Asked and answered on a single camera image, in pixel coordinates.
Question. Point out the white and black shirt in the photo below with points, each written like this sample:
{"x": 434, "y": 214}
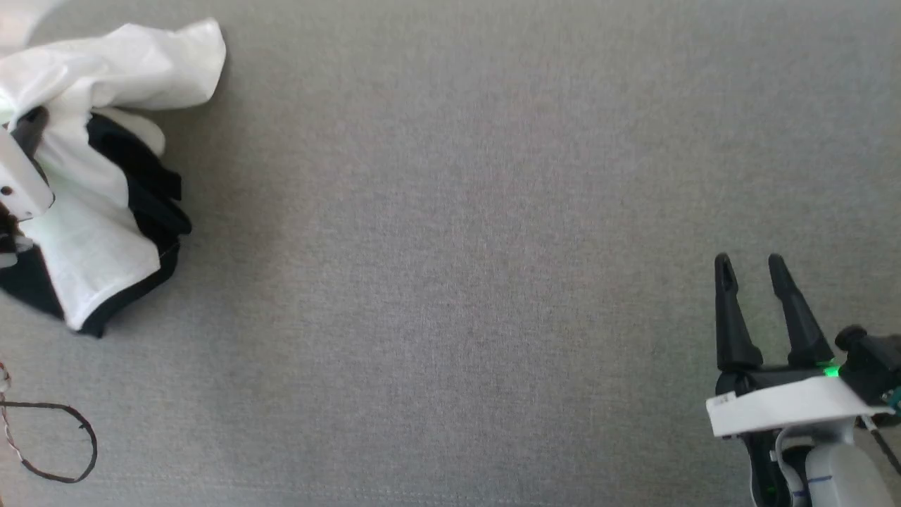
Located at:
{"x": 105, "y": 70}

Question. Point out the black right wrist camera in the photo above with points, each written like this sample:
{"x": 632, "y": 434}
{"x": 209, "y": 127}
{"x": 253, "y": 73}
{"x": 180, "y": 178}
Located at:
{"x": 873, "y": 359}

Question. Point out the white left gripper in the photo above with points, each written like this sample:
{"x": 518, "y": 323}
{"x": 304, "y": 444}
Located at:
{"x": 24, "y": 186}

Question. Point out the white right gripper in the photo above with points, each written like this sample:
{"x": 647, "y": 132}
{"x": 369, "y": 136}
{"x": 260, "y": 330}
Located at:
{"x": 788, "y": 405}

